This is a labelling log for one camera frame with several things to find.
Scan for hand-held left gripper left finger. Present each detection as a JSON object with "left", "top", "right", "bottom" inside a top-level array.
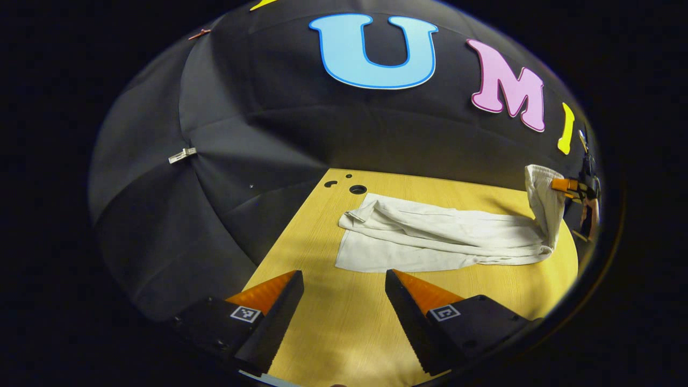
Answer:
[{"left": 171, "top": 270, "right": 305, "bottom": 377}]

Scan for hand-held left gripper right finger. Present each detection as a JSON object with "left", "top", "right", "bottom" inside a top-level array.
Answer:
[{"left": 384, "top": 268, "right": 544, "bottom": 377}]

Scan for white jeans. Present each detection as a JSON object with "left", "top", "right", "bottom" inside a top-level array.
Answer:
[{"left": 335, "top": 164, "right": 568, "bottom": 274}]

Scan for black backdrop cloth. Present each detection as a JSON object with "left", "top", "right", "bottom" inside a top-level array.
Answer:
[{"left": 88, "top": 0, "right": 598, "bottom": 323}]

